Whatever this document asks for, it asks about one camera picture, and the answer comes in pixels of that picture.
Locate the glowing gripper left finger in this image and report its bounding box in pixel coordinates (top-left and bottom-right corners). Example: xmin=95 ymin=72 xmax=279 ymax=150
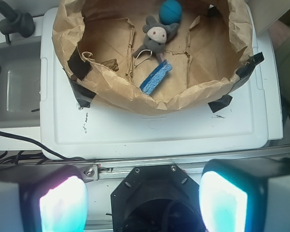
xmin=0 ymin=164 xmax=88 ymax=232

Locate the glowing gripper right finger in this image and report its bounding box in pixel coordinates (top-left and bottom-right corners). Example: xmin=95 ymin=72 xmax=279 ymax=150
xmin=199 ymin=158 xmax=290 ymax=232

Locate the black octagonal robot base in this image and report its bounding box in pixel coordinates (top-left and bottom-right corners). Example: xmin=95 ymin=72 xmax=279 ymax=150
xmin=111 ymin=164 xmax=206 ymax=232

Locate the blue textured ball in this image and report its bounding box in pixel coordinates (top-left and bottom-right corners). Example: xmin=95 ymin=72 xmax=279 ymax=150
xmin=159 ymin=0 xmax=182 ymax=25

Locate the white plastic lid board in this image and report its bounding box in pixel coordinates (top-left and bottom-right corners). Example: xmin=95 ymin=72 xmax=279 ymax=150
xmin=40 ymin=8 xmax=268 ymax=159

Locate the black tape right lower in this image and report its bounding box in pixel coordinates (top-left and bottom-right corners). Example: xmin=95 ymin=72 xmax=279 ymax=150
xmin=208 ymin=94 xmax=232 ymax=113

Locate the black tape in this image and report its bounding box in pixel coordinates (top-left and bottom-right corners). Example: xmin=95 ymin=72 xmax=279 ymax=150
xmin=230 ymin=52 xmax=264 ymax=93
xmin=67 ymin=47 xmax=92 ymax=81
xmin=208 ymin=94 xmax=232 ymax=113
xmin=69 ymin=75 xmax=96 ymax=108

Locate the black tape left lower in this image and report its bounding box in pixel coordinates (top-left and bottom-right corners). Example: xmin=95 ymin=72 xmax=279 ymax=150
xmin=69 ymin=75 xmax=96 ymax=108

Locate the grey toy sink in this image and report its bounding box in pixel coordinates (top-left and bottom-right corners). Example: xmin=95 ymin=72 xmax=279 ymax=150
xmin=0 ymin=36 xmax=41 ymax=129

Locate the black tape right upper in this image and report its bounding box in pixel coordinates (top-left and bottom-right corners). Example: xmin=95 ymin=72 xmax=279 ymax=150
xmin=230 ymin=52 xmax=264 ymax=93

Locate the black tape left upper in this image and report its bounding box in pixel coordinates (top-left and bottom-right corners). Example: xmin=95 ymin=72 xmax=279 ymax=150
xmin=67 ymin=47 xmax=92 ymax=81

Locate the brown paper scrap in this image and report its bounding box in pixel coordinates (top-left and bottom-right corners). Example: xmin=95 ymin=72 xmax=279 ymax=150
xmin=101 ymin=58 xmax=119 ymax=72

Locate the brown paper bag tray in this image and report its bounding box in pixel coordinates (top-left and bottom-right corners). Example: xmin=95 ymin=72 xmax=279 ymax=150
xmin=52 ymin=0 xmax=253 ymax=116

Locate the blue sponge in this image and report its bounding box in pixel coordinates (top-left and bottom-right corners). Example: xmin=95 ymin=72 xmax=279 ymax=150
xmin=140 ymin=59 xmax=173 ymax=95

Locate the dark grey toy faucet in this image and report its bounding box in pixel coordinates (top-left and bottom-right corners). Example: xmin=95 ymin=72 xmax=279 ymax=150
xmin=0 ymin=0 xmax=35 ymax=44

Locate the grey plush mouse toy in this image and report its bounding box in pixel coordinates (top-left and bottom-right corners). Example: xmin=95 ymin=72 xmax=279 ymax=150
xmin=133 ymin=15 xmax=179 ymax=67

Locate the aluminium frame rail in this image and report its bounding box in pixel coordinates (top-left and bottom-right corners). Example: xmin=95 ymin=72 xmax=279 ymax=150
xmin=77 ymin=144 xmax=290 ymax=182

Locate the black cable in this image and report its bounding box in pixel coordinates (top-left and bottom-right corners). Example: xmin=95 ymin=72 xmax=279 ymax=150
xmin=0 ymin=129 xmax=87 ymax=162

